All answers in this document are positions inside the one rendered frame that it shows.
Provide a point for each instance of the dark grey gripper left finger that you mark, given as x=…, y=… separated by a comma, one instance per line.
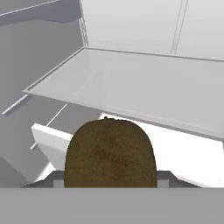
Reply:
x=49, y=180

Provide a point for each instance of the brown kiwi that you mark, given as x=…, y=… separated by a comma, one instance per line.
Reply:
x=110, y=154

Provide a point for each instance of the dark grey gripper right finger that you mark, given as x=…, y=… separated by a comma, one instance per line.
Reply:
x=172, y=180

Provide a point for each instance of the white fridge drawer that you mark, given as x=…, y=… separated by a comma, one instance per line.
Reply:
x=186, y=154

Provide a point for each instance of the glass fridge shelf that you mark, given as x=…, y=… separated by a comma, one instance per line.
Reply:
x=140, y=87

